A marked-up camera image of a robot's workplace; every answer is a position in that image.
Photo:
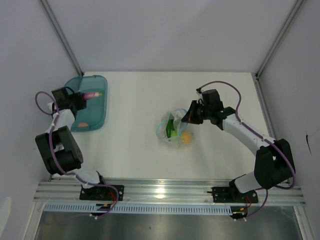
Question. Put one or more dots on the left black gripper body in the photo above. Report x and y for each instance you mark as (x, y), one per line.
(76, 99)

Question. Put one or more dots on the teal plastic bin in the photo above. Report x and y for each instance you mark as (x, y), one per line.
(96, 108)

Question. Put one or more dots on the white slotted cable duct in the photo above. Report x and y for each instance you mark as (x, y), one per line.
(132, 208)

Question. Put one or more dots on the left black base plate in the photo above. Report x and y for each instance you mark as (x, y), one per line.
(99, 193)

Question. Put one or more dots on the left aluminium frame post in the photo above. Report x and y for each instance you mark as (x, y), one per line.
(58, 30)

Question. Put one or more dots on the clear zip top bag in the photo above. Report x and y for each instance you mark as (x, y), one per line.
(177, 115)

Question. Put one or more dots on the yellow toy lemon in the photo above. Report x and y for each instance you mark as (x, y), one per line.
(186, 138)

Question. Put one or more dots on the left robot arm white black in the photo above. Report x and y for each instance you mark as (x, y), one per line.
(57, 147)

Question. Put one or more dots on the aluminium frame post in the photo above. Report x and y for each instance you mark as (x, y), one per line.
(58, 30)
(284, 30)

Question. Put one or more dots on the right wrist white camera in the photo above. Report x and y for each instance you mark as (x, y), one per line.
(199, 93)

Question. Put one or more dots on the green toy bell pepper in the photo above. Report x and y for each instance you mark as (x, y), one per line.
(171, 133)

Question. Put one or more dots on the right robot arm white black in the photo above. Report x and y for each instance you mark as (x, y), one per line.
(273, 158)

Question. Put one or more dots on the aluminium mounting rail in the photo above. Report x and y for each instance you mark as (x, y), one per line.
(166, 192)

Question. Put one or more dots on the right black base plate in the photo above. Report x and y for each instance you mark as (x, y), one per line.
(221, 194)

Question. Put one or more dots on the dark green toy chili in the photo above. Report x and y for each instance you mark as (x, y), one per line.
(170, 124)

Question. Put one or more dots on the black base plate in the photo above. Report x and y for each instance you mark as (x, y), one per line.
(221, 194)
(99, 193)

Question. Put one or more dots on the pink toy food piece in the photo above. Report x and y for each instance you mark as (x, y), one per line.
(83, 125)

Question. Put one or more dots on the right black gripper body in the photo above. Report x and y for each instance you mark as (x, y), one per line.
(203, 113)

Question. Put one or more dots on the right aluminium frame post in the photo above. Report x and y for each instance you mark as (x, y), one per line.
(284, 30)

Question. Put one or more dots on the purple toy eggplant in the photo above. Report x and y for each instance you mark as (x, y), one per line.
(90, 95)

